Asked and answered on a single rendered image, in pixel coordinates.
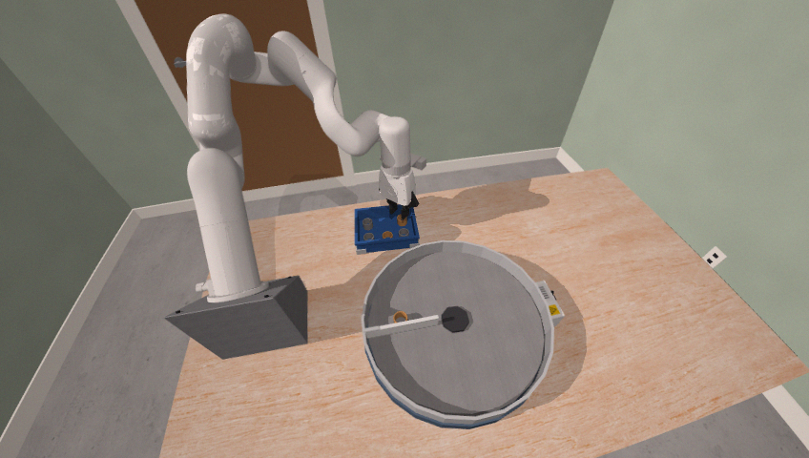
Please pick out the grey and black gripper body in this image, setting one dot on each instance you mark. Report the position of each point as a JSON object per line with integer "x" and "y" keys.
{"x": 397, "y": 188}

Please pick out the blue plastic crate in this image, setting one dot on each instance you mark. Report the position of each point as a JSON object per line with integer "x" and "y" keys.
{"x": 383, "y": 221}

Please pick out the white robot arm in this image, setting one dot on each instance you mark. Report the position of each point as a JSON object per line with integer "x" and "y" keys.
{"x": 216, "y": 178}

